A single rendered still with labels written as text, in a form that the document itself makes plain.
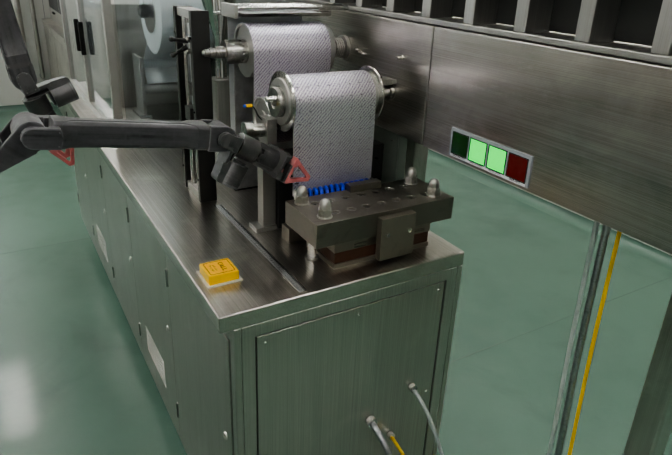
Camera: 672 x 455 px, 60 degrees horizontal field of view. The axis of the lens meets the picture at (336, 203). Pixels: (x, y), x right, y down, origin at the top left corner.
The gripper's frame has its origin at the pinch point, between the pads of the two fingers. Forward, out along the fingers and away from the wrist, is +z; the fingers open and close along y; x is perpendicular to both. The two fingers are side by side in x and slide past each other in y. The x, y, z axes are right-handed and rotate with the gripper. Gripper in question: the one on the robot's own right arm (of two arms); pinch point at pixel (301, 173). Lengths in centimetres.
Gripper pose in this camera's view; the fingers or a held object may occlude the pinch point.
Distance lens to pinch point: 147.1
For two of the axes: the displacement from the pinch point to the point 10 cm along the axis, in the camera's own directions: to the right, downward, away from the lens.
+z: 7.2, 3.3, 6.1
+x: 4.7, -8.8, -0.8
